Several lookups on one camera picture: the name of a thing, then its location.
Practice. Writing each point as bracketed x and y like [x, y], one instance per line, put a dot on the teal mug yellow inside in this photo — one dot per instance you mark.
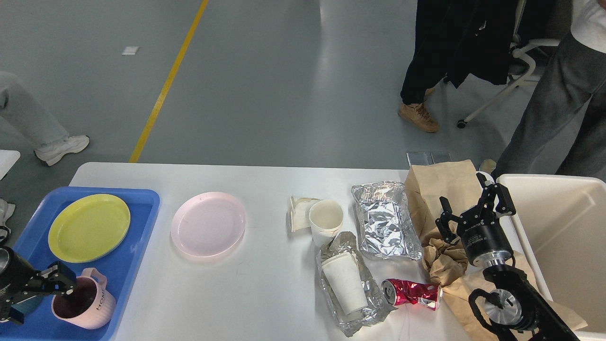
[28, 306]

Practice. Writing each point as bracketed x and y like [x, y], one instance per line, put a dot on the crumpled foil under cup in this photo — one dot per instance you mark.
[377, 310]

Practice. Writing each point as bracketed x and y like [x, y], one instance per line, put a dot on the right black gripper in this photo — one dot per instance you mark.
[481, 234]

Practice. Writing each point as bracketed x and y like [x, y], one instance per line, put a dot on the white office chair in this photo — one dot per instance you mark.
[537, 31]

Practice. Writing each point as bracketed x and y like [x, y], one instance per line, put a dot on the upright white paper cup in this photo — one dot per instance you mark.
[326, 219]

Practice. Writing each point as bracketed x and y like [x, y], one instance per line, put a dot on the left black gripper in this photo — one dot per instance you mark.
[17, 276]

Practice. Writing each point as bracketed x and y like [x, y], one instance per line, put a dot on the white table corner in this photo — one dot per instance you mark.
[8, 159]

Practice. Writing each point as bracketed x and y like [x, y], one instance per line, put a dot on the metal floor plate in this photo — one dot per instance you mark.
[428, 158]

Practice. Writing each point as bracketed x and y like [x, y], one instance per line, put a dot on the brown paper bag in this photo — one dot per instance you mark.
[457, 182]

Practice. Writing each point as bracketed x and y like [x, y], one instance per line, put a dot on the yellow plate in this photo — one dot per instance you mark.
[89, 228]

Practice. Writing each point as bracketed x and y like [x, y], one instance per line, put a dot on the crushed red soda can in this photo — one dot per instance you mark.
[400, 292]

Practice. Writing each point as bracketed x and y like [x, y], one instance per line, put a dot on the crumpled brown paper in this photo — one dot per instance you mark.
[444, 262]

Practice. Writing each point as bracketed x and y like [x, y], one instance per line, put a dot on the person in grey trousers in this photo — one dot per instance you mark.
[575, 78]

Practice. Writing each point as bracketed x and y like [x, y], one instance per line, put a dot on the person in light jeans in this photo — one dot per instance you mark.
[47, 136]

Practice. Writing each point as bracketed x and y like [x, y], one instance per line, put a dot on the blue plastic tray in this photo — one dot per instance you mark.
[120, 266]

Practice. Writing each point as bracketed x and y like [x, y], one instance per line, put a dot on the pink ribbed mug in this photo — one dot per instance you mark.
[90, 306]

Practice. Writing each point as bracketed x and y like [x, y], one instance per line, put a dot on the lying white paper cup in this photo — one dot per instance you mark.
[342, 273]

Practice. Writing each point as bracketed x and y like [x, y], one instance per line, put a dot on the large aluminium foil sheet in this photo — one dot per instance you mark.
[385, 229]

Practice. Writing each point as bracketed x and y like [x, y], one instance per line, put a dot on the crushed white paper cup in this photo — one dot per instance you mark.
[299, 212]

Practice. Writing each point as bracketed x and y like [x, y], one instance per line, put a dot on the beige plastic bin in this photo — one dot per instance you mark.
[561, 225]

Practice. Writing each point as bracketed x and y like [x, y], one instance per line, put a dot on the pink plate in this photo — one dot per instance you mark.
[208, 225]

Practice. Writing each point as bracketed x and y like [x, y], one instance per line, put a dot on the person in black clothes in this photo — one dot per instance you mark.
[454, 39]

